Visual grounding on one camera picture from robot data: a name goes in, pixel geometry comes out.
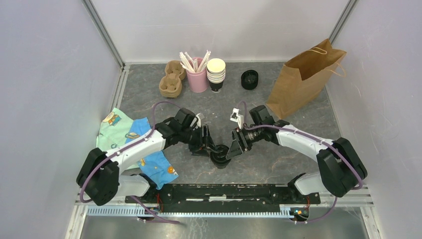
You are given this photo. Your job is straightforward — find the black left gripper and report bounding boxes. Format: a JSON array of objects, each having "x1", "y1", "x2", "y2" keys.
[{"x1": 179, "y1": 124, "x2": 218, "y2": 157}]

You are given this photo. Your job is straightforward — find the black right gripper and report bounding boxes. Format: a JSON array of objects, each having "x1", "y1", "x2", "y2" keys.
[{"x1": 226, "y1": 124, "x2": 263, "y2": 159}]

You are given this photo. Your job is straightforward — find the black paper coffee cup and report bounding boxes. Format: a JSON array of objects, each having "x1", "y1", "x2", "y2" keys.
[{"x1": 210, "y1": 144, "x2": 231, "y2": 169}]

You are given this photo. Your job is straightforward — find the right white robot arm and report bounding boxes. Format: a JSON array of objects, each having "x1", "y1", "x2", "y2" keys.
[{"x1": 226, "y1": 116, "x2": 367, "y2": 203}]

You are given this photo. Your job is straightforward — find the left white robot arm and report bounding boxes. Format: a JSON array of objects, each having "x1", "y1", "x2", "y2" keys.
[{"x1": 76, "y1": 118, "x2": 223, "y2": 206}]

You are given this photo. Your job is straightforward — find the brown paper takeout bag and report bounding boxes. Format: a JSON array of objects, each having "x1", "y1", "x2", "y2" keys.
[{"x1": 266, "y1": 39, "x2": 347, "y2": 119}]

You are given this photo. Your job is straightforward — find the blue patterned cloth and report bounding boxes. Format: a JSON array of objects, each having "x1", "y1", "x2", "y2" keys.
[{"x1": 125, "y1": 118, "x2": 178, "y2": 190}]

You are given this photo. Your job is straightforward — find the pink metal utensil cup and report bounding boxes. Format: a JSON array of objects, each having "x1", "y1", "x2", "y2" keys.
[{"x1": 186, "y1": 66, "x2": 209, "y2": 93}]

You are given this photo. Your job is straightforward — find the stack of black lids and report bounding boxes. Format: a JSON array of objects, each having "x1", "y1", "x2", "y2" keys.
[{"x1": 241, "y1": 70, "x2": 259, "y2": 90}]

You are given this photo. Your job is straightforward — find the brown cardboard cup carriers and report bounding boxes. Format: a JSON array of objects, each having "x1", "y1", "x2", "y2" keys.
[{"x1": 159, "y1": 60, "x2": 187, "y2": 98}]

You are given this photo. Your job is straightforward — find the stack of paper cups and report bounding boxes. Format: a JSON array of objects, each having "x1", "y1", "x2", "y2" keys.
[{"x1": 207, "y1": 58, "x2": 226, "y2": 93}]

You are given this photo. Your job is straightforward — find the wooden stirrers in wrappers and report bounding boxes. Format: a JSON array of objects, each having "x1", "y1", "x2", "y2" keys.
[{"x1": 179, "y1": 50, "x2": 211, "y2": 73}]

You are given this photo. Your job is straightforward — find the green patterned cloth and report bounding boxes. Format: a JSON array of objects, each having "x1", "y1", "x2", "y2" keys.
[{"x1": 96, "y1": 108, "x2": 151, "y2": 151}]

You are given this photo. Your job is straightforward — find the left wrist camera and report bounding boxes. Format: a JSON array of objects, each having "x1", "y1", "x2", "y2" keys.
[{"x1": 174, "y1": 108, "x2": 204, "y2": 129}]

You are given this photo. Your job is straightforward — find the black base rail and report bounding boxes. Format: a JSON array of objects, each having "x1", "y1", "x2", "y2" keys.
[{"x1": 138, "y1": 184, "x2": 321, "y2": 213}]

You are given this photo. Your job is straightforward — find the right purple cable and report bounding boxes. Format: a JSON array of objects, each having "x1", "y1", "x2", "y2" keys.
[{"x1": 235, "y1": 100, "x2": 363, "y2": 225}]

